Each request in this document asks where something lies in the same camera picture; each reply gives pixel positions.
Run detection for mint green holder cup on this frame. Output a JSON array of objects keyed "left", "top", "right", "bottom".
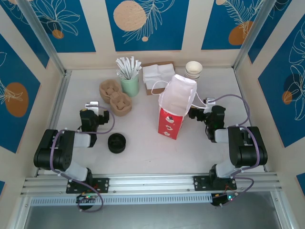
[{"left": 120, "top": 75, "right": 140, "bottom": 98}]

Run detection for white slotted cable duct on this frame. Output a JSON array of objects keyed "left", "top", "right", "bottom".
[{"left": 30, "top": 193, "right": 214, "bottom": 206}]

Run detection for black controller board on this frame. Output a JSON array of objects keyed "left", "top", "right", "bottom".
[
  {"left": 76, "top": 194, "right": 98, "bottom": 206},
  {"left": 211, "top": 193, "right": 235, "bottom": 207}
]

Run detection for black lid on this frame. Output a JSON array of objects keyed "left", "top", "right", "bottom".
[{"left": 107, "top": 133, "right": 127, "bottom": 156}]

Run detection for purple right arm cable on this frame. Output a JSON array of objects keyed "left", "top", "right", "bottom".
[{"left": 213, "top": 94, "right": 262, "bottom": 209}]

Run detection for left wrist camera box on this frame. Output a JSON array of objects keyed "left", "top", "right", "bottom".
[{"left": 85, "top": 101, "right": 100, "bottom": 115}]

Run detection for bundle of white wrapped straws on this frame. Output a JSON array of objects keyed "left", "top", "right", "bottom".
[{"left": 115, "top": 56, "right": 143, "bottom": 80}]

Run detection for brown pulp cup carrier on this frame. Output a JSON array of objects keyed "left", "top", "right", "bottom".
[{"left": 99, "top": 79, "right": 132, "bottom": 115}]

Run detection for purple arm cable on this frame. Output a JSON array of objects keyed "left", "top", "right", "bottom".
[
  {"left": 213, "top": 94, "right": 262, "bottom": 209},
  {"left": 50, "top": 106, "right": 116, "bottom": 213}
]

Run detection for red and white paper bag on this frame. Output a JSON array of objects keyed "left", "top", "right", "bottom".
[{"left": 151, "top": 74, "right": 212, "bottom": 141}]

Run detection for stack of white paper cups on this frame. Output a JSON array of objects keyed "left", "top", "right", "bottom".
[{"left": 184, "top": 61, "right": 203, "bottom": 82}]

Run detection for grey metal bench panel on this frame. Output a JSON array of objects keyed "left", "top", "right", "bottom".
[{"left": 22, "top": 204, "right": 285, "bottom": 229}]

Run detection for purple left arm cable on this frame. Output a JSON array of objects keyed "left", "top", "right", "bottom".
[{"left": 50, "top": 106, "right": 116, "bottom": 213}]

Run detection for aluminium side table rail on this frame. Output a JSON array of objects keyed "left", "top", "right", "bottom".
[{"left": 35, "top": 70, "right": 72, "bottom": 177}]

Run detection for aluminium corner post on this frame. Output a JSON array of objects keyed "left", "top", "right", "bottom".
[
  {"left": 233, "top": 0, "right": 278, "bottom": 71},
  {"left": 17, "top": 0, "right": 72, "bottom": 76}
]

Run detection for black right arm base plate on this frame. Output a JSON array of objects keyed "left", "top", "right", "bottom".
[{"left": 193, "top": 176, "right": 238, "bottom": 191}]

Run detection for white napkins on brown tray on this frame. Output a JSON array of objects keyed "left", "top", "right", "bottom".
[{"left": 142, "top": 61, "right": 176, "bottom": 96}]

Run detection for aluminium front frame rail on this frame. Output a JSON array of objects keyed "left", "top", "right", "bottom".
[{"left": 20, "top": 173, "right": 285, "bottom": 196}]

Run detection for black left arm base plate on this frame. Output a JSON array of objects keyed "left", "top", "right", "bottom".
[{"left": 66, "top": 177, "right": 110, "bottom": 194}]

